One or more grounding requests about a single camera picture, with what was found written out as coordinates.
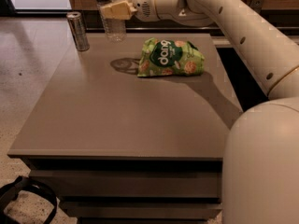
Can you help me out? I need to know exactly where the grey drawer cabinet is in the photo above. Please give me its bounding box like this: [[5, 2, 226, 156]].
[[8, 34, 241, 224]]

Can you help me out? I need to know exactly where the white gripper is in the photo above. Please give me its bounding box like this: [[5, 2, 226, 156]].
[[100, 0, 159, 21]]

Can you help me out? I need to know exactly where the green dang chips bag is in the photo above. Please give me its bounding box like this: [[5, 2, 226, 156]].
[[137, 38, 205, 77]]

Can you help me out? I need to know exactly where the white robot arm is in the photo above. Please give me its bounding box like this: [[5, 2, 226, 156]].
[[100, 0, 299, 224]]

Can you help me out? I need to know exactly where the clear plastic water bottle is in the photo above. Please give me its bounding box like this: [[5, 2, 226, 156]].
[[96, 0, 126, 42]]

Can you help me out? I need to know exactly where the black bag strap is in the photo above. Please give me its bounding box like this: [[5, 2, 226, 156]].
[[0, 175, 58, 224]]

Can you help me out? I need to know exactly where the right metal wall bracket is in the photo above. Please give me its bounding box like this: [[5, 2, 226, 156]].
[[249, 0, 265, 13]]

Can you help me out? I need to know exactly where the silver redbull can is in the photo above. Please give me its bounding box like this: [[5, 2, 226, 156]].
[[66, 11, 90, 51]]

